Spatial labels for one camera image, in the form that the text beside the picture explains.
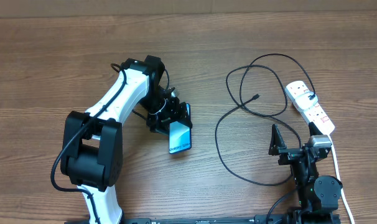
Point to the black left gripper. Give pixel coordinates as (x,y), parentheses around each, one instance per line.
(153,122)

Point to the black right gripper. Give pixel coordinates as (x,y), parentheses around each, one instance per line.
(275,148)

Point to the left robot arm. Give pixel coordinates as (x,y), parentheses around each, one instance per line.
(91,158)

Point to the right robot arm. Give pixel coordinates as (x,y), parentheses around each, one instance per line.
(318,195)

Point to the white charger plug adapter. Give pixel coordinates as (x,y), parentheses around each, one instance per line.
(305,101)

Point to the white power strip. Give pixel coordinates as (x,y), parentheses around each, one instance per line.
(314,114)

